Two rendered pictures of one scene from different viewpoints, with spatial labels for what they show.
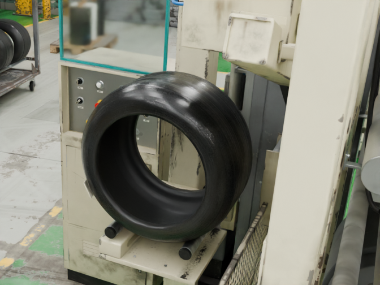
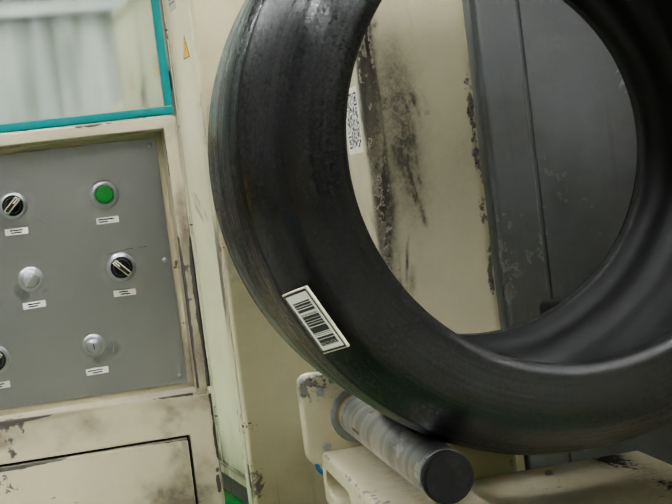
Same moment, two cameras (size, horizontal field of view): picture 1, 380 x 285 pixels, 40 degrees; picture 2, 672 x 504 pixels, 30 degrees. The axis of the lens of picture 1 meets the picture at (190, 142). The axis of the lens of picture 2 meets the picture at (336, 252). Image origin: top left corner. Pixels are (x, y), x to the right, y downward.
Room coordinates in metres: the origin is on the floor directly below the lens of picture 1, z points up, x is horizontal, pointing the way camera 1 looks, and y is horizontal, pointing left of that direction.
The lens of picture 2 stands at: (0.69, 0.83, 1.15)
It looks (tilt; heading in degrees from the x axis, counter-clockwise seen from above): 3 degrees down; 329
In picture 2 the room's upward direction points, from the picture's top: 7 degrees counter-clockwise
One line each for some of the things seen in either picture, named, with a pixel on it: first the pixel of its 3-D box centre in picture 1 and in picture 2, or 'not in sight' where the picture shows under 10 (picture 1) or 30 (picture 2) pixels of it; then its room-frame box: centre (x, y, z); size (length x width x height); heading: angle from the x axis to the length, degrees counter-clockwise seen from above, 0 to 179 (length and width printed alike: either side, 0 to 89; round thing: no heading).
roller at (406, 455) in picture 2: (132, 210); (396, 441); (1.69, 0.20, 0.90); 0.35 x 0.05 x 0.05; 160
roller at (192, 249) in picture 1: (202, 229); not in sight; (1.60, -0.07, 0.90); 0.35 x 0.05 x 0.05; 160
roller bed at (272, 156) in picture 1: (286, 181); not in sight; (1.73, -0.37, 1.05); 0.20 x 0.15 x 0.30; 160
